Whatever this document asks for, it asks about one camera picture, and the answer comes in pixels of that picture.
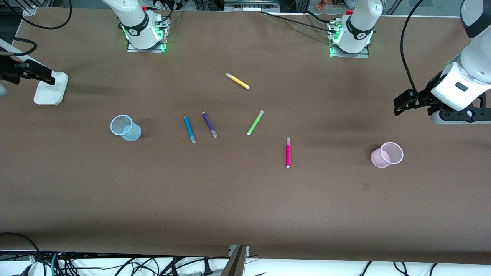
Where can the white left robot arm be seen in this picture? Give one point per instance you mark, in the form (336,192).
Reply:
(360,23)

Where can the pink marker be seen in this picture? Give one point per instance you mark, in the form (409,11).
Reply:
(288,155)

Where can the translucent pink cup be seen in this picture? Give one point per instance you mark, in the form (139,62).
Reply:
(378,159)

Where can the metal table frame bracket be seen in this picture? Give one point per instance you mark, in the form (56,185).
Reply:
(236,264)

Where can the translucent blue cup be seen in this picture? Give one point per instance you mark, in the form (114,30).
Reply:
(132,134)

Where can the aluminium profile corner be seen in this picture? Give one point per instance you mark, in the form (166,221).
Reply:
(30,10)

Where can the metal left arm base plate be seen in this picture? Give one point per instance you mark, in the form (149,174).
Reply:
(349,55)

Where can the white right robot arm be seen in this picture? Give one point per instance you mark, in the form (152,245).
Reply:
(130,15)

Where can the grey metal frame bar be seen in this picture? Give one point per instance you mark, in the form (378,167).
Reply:
(251,5)

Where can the green marker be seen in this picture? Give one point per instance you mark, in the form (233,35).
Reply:
(254,123)

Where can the yellow marker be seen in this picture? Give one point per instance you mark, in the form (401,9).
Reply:
(238,81)

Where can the orange background object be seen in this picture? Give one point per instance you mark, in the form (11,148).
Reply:
(321,5)

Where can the blue marker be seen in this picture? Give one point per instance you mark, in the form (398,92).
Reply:
(188,127)

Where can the purple marker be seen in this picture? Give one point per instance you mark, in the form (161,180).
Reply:
(208,122)

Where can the brown table cover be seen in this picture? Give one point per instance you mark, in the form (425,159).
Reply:
(245,199)

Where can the white stand with pole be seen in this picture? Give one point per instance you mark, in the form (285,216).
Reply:
(50,92)

